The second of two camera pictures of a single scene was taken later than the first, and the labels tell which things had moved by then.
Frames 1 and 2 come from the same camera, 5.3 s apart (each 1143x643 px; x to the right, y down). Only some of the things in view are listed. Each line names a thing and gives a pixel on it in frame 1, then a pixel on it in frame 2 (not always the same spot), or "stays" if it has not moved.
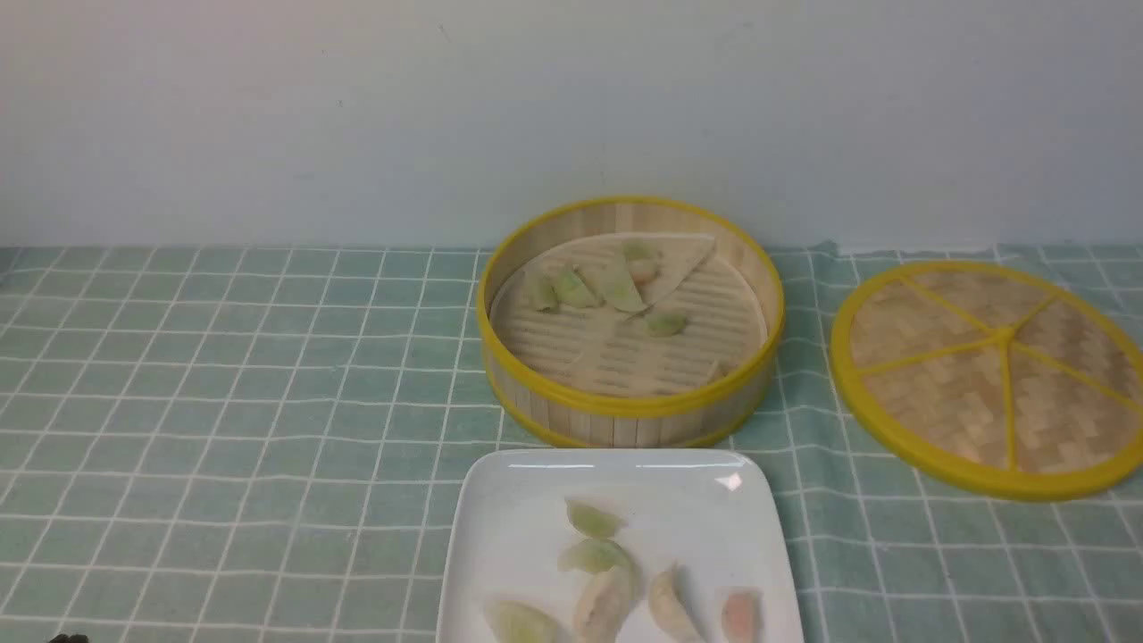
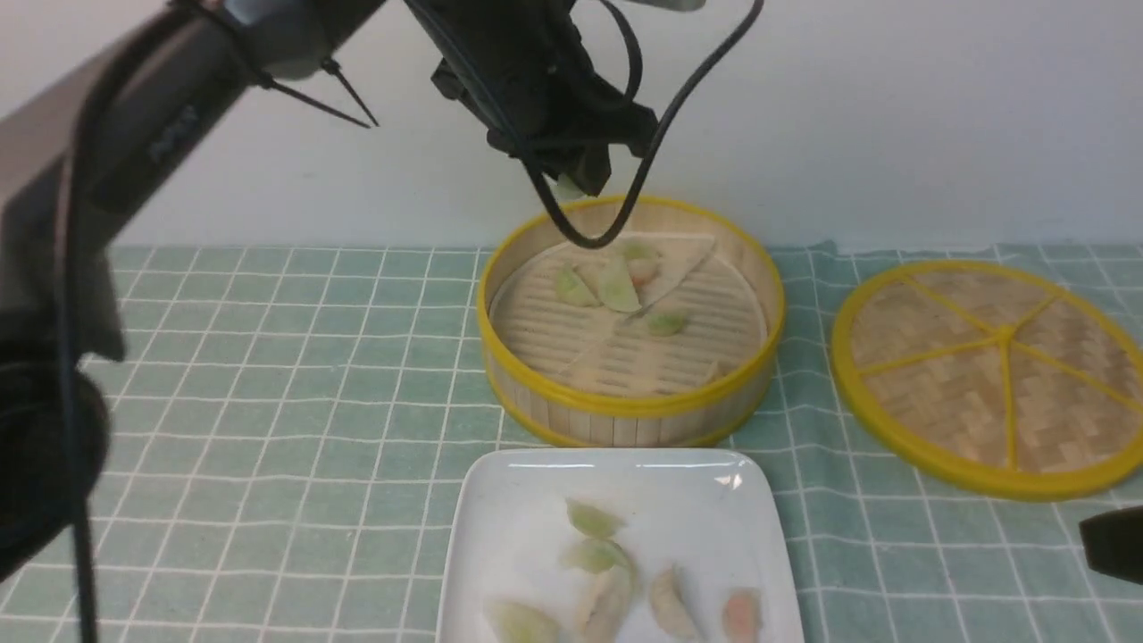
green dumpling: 540,291 to 563,187
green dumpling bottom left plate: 518,622 stays
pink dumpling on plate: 739,618 stays
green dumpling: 666,323 stays
